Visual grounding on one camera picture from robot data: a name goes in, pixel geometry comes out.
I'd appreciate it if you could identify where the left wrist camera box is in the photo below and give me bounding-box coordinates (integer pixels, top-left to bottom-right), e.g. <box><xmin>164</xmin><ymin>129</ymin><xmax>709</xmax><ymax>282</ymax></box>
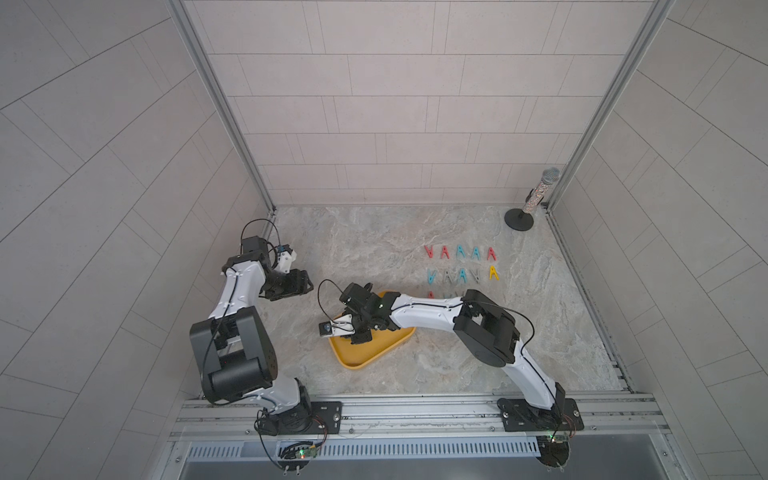
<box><xmin>240</xmin><ymin>236</ymin><xmax>270</xmax><ymax>260</ymax></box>

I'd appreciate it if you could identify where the aluminium front rail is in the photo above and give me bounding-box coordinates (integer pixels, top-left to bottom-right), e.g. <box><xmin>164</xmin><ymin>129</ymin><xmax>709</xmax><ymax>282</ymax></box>
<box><xmin>168</xmin><ymin>391</ymin><xmax>671</xmax><ymax>442</ymax></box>

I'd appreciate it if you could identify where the left corner metal profile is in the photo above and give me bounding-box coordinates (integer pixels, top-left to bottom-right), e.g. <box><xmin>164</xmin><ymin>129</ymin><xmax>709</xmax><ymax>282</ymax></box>
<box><xmin>166</xmin><ymin>0</ymin><xmax>276</xmax><ymax>215</ymax></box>

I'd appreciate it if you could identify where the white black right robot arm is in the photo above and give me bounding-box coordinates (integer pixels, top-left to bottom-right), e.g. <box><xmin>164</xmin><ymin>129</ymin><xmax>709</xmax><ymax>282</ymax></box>
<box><xmin>340</xmin><ymin>283</ymin><xmax>565</xmax><ymax>415</ymax></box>

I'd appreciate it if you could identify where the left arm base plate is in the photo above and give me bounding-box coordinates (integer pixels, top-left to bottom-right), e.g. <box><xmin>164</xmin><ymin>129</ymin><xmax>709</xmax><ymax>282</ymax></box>
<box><xmin>254</xmin><ymin>401</ymin><xmax>343</xmax><ymax>436</ymax></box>

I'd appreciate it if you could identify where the ventilation grille strip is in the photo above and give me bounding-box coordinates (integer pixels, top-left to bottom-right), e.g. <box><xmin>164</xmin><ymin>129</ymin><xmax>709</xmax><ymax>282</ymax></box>
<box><xmin>187</xmin><ymin>437</ymin><xmax>541</xmax><ymax>462</ymax></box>

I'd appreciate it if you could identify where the controller board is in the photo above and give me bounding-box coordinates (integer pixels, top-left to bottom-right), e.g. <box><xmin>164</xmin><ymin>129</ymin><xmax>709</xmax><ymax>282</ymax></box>
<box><xmin>277</xmin><ymin>441</ymin><xmax>322</xmax><ymax>475</ymax></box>
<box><xmin>536</xmin><ymin>435</ymin><xmax>571</xmax><ymax>469</ymax></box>

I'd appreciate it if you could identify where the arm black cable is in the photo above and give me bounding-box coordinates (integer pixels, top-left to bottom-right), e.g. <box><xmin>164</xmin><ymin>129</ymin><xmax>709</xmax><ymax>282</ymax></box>
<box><xmin>316</xmin><ymin>278</ymin><xmax>344</xmax><ymax>322</ymax></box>
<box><xmin>239</xmin><ymin>218</ymin><xmax>282</xmax><ymax>246</ymax></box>

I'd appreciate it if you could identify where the right corner metal profile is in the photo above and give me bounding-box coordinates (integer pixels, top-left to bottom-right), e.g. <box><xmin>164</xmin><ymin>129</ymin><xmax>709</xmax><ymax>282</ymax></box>
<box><xmin>546</xmin><ymin>0</ymin><xmax>675</xmax><ymax>215</ymax></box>

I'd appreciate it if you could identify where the right controller board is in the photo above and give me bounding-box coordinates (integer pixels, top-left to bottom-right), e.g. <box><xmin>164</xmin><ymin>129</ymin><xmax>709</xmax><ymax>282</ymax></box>
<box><xmin>536</xmin><ymin>435</ymin><xmax>571</xmax><ymax>469</ymax></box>

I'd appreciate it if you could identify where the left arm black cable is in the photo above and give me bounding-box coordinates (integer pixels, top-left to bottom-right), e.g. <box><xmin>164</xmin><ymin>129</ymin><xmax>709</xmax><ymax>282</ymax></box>
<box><xmin>239</xmin><ymin>218</ymin><xmax>282</xmax><ymax>246</ymax></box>

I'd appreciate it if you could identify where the yellow plastic storage tray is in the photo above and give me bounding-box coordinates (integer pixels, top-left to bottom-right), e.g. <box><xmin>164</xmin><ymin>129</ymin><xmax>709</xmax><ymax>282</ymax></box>
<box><xmin>319</xmin><ymin>291</ymin><xmax>416</xmax><ymax>370</ymax></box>

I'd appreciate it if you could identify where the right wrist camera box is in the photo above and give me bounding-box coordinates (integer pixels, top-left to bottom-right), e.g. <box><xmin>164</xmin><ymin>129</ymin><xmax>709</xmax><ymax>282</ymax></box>
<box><xmin>340</xmin><ymin>282</ymin><xmax>377</xmax><ymax>312</ymax></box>

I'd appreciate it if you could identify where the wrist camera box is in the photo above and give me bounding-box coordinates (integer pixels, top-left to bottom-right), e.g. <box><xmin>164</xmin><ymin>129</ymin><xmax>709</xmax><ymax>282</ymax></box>
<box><xmin>240</xmin><ymin>236</ymin><xmax>270</xmax><ymax>260</ymax></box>
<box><xmin>340</xmin><ymin>282</ymin><xmax>377</xmax><ymax>312</ymax></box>

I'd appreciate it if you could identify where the left controller board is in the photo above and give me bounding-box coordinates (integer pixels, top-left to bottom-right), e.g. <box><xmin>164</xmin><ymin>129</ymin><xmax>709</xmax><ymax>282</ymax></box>
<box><xmin>277</xmin><ymin>441</ymin><xmax>322</xmax><ymax>475</ymax></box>

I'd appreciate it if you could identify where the corner metal profile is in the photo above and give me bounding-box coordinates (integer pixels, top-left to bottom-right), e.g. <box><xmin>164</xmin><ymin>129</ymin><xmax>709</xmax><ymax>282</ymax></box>
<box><xmin>546</xmin><ymin>0</ymin><xmax>675</xmax><ymax>215</ymax></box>
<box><xmin>166</xmin><ymin>0</ymin><xmax>276</xmax><ymax>215</ymax></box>

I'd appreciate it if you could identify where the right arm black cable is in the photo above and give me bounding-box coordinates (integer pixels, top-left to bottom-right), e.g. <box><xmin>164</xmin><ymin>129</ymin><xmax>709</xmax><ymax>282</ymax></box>
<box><xmin>316</xmin><ymin>278</ymin><xmax>344</xmax><ymax>322</ymax></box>

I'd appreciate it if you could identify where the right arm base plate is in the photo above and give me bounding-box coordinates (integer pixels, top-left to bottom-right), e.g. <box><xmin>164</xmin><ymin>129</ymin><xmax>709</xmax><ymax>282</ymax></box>
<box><xmin>497</xmin><ymin>398</ymin><xmax>584</xmax><ymax>434</ymax></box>

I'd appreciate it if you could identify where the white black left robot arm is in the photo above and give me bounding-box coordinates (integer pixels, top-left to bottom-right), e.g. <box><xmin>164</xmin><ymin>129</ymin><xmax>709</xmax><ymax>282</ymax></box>
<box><xmin>190</xmin><ymin>252</ymin><xmax>314</xmax><ymax>424</ymax></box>

